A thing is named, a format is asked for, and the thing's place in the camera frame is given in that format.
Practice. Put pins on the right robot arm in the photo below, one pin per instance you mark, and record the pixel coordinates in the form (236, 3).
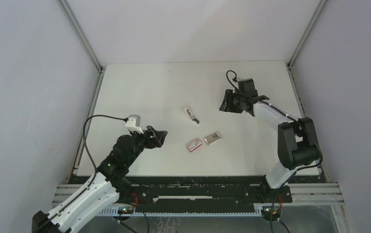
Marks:
(297, 142)

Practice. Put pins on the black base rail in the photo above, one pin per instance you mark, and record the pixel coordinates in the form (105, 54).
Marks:
(202, 195)

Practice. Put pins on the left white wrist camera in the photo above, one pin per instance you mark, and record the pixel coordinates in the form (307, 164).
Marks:
(133, 124)

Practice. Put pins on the circuit board with wires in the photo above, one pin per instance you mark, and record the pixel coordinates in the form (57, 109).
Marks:
(129, 208)
(272, 214)

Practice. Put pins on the left circuit board with wires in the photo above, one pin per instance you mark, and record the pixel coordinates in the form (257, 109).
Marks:
(129, 208)

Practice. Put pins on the right circuit board with wires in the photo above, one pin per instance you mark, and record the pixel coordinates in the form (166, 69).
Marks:
(272, 214)

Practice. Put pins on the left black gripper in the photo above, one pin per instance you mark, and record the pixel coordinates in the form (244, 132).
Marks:
(158, 135)

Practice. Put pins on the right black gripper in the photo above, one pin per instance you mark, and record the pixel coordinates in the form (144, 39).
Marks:
(227, 105)

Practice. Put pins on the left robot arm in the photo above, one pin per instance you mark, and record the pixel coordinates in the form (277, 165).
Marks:
(106, 186)

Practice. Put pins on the red white staple box sleeve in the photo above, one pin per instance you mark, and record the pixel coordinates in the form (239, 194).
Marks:
(194, 144)

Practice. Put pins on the cardboard staple box tray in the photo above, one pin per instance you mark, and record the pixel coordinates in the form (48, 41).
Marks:
(212, 138)

